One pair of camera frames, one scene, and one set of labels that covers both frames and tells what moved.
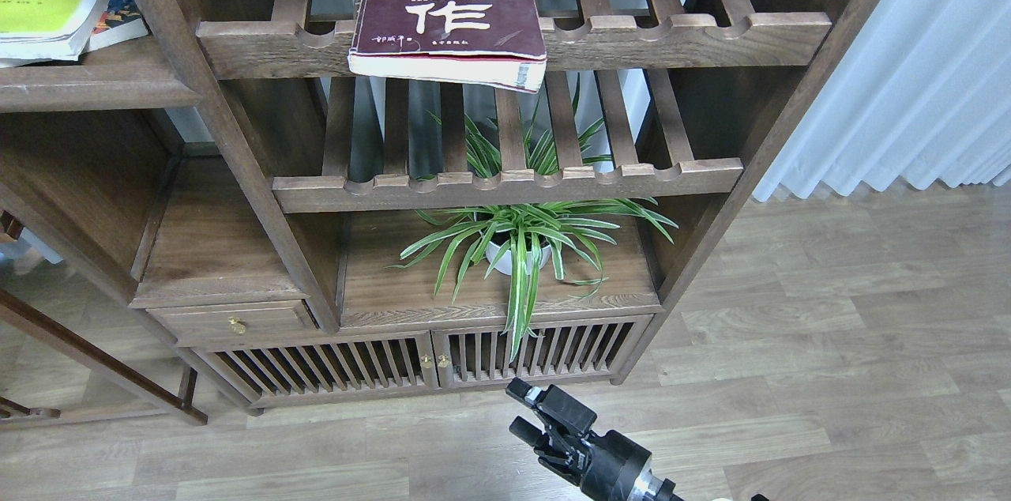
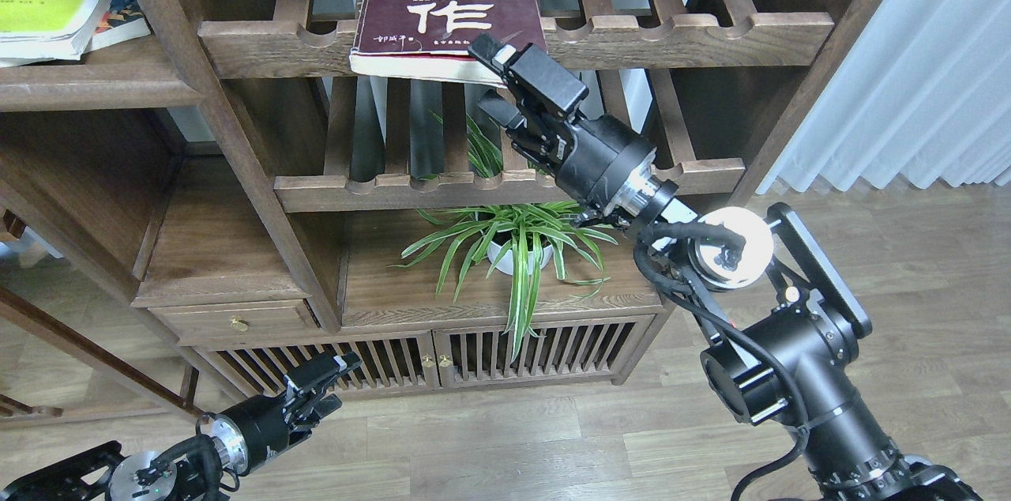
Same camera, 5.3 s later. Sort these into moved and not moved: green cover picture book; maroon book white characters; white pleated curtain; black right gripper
Moved: black right gripper
Not moved: green cover picture book; maroon book white characters; white pleated curtain
